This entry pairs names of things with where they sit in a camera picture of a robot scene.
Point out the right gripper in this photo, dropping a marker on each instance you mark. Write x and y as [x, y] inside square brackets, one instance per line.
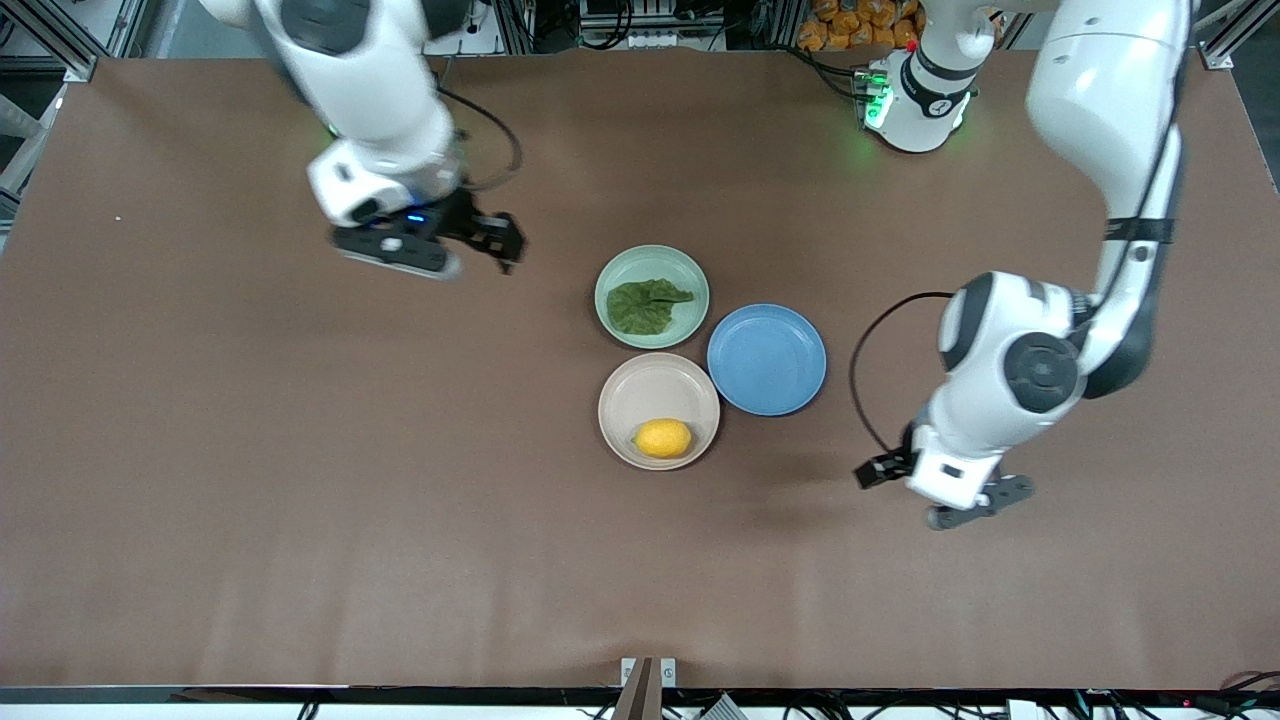
[463, 220]

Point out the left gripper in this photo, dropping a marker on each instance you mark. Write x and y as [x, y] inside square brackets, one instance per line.
[893, 465]

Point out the green lettuce leaf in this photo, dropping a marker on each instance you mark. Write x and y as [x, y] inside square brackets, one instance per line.
[645, 308]

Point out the yellow lemon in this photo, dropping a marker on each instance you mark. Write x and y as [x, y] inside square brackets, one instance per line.
[663, 438]

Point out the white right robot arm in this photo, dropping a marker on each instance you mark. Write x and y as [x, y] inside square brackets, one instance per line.
[370, 80]

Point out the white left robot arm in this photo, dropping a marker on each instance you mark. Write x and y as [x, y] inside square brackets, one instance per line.
[1100, 100]

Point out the blue round plate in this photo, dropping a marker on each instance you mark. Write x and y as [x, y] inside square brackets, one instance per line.
[767, 360]

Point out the light green round plate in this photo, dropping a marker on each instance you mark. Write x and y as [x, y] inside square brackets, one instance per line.
[690, 270]

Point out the beige round plate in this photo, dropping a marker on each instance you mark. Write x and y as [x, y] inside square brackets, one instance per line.
[640, 395]

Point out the bag of orange items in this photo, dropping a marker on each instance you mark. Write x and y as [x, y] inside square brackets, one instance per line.
[850, 22]

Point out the metal bracket at table edge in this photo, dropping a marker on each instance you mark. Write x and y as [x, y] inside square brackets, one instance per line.
[647, 680]

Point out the aluminium frame profile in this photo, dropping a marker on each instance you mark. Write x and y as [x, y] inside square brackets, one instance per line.
[60, 40]
[1235, 35]

